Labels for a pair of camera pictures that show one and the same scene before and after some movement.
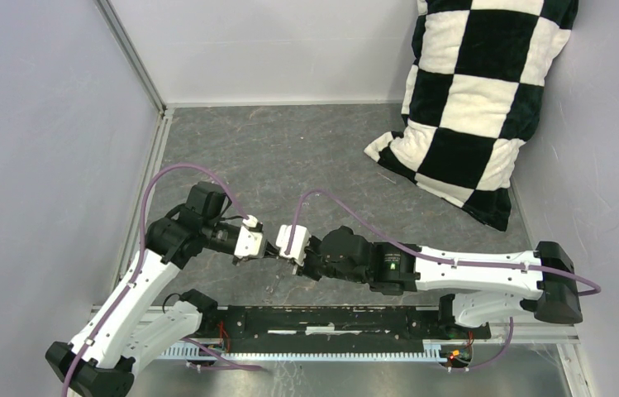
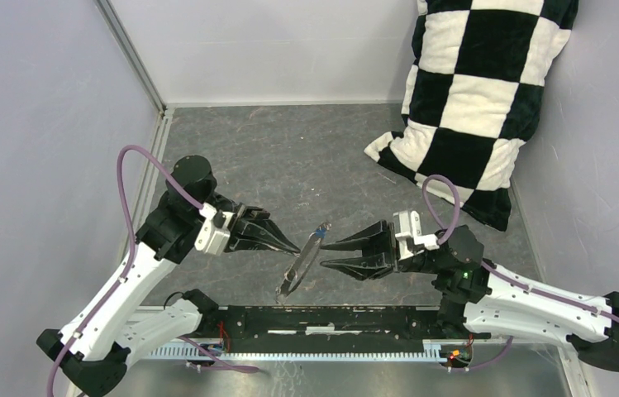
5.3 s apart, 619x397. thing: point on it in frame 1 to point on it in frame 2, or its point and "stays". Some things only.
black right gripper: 304,270 to 379,247
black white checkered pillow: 473,96 stays
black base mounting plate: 330,328 stays
